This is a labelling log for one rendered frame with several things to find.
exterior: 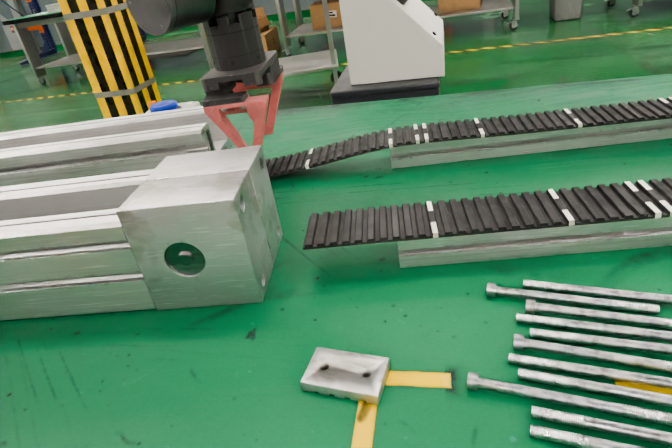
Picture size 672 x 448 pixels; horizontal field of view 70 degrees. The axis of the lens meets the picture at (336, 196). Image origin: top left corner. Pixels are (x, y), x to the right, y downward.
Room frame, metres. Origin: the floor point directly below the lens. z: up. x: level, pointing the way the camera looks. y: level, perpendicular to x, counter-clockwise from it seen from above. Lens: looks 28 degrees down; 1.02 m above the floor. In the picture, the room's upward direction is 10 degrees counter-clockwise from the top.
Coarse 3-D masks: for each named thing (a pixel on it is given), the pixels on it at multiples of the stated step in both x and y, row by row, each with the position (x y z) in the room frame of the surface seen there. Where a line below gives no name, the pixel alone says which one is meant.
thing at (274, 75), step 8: (272, 64) 0.55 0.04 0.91; (272, 72) 0.54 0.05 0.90; (280, 72) 0.58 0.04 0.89; (264, 80) 0.54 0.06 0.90; (272, 80) 0.54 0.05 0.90; (280, 80) 0.58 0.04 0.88; (240, 88) 0.59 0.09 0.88; (248, 88) 0.59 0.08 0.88; (256, 88) 0.59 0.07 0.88; (272, 88) 0.59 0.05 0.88; (280, 88) 0.59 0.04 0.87; (248, 96) 0.60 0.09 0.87; (272, 96) 0.59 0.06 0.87; (272, 104) 0.59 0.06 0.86; (272, 112) 0.59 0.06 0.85; (272, 120) 0.58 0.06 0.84; (272, 128) 0.59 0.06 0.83
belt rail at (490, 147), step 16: (576, 128) 0.48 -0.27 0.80; (592, 128) 0.47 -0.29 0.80; (608, 128) 0.47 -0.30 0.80; (624, 128) 0.47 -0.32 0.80; (640, 128) 0.47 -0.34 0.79; (656, 128) 0.47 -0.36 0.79; (416, 144) 0.50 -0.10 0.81; (432, 144) 0.50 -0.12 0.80; (448, 144) 0.50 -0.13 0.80; (464, 144) 0.49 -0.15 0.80; (480, 144) 0.49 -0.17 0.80; (496, 144) 0.49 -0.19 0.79; (512, 144) 0.49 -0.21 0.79; (528, 144) 0.48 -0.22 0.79; (544, 144) 0.48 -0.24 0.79; (560, 144) 0.48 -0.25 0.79; (576, 144) 0.48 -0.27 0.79; (592, 144) 0.47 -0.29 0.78; (608, 144) 0.47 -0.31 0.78; (400, 160) 0.50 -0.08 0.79; (416, 160) 0.50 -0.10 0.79; (432, 160) 0.50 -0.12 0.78; (448, 160) 0.50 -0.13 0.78; (464, 160) 0.49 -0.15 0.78
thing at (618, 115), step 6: (600, 108) 0.50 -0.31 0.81; (606, 108) 0.49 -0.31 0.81; (612, 108) 0.49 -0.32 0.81; (618, 108) 0.49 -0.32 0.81; (606, 114) 0.48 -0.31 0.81; (612, 114) 0.47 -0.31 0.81; (618, 114) 0.48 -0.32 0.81; (624, 114) 0.47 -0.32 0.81; (618, 120) 0.46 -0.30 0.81; (624, 120) 0.46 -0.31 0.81; (630, 120) 0.46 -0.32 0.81
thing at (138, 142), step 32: (32, 128) 0.64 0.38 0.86; (64, 128) 0.61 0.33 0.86; (96, 128) 0.60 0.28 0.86; (128, 128) 0.59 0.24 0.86; (160, 128) 0.59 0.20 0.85; (192, 128) 0.52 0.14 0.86; (0, 160) 0.54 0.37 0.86; (32, 160) 0.54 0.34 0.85; (64, 160) 0.54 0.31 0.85; (96, 160) 0.54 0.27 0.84; (128, 160) 0.52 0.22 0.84; (160, 160) 0.51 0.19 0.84
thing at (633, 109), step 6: (630, 102) 0.50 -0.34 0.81; (624, 108) 0.49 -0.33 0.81; (630, 108) 0.48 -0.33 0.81; (636, 108) 0.48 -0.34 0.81; (642, 108) 0.48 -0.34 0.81; (630, 114) 0.47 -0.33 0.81; (636, 114) 0.46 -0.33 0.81; (642, 114) 0.47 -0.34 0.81; (648, 114) 0.46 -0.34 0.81; (636, 120) 0.45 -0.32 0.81; (642, 120) 0.45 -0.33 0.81; (648, 120) 0.45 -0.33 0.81
